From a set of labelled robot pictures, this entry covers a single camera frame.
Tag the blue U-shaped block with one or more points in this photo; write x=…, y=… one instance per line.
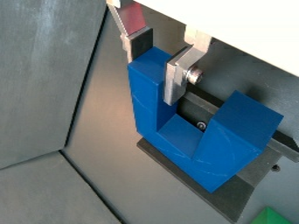
x=212, y=154

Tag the green zigzag block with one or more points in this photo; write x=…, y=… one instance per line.
x=268, y=216

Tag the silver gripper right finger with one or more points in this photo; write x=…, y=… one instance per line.
x=181, y=70

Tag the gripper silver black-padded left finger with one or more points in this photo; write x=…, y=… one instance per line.
x=136, y=35

